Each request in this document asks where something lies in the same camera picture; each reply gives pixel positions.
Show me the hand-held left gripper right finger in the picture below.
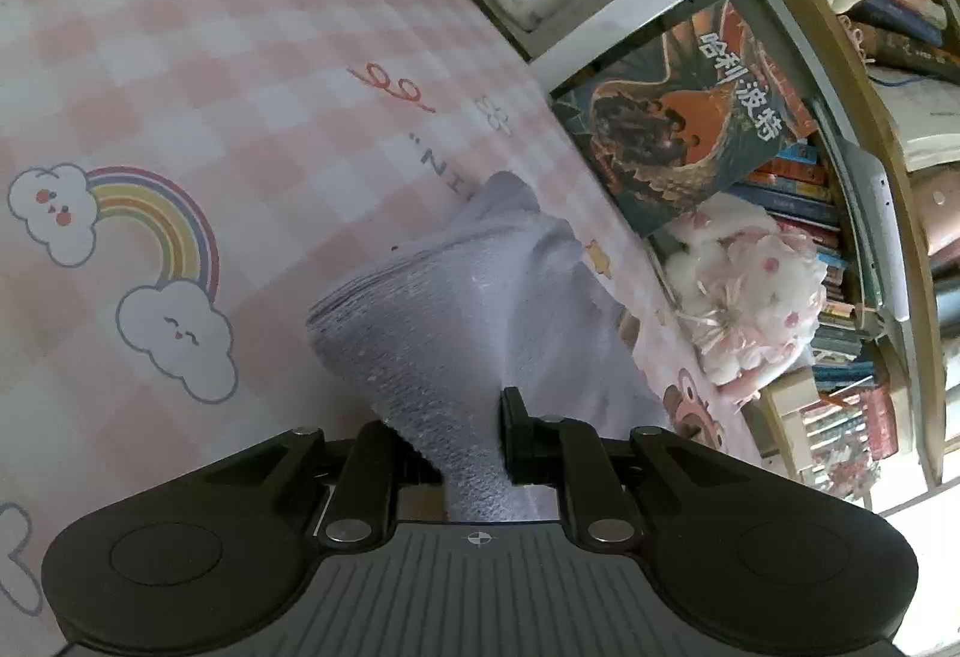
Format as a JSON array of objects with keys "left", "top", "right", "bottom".
[{"left": 501, "top": 387, "right": 758, "bottom": 548}]

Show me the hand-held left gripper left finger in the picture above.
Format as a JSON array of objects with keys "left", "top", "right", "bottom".
[{"left": 202, "top": 421, "right": 402, "bottom": 548}]

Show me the lavender and tan sweater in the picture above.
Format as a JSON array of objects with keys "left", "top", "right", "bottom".
[{"left": 306, "top": 171, "right": 672, "bottom": 523}]

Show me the white pink plush bunny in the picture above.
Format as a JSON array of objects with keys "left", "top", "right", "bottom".
[{"left": 664, "top": 192, "right": 830, "bottom": 399}]

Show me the red boxed book set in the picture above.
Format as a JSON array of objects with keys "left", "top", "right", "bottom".
[{"left": 795, "top": 387, "right": 901, "bottom": 479}]

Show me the row of shelved books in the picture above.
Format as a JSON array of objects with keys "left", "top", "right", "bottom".
[{"left": 742, "top": 139, "right": 901, "bottom": 500}]

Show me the illustrated dragon cover book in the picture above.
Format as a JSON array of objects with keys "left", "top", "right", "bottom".
[{"left": 551, "top": 1, "right": 818, "bottom": 238}]

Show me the white tablet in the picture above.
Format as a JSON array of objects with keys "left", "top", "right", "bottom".
[{"left": 825, "top": 132, "right": 917, "bottom": 343}]

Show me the white shelf frame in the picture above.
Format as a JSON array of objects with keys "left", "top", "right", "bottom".
[{"left": 525, "top": 0, "right": 947, "bottom": 489}]

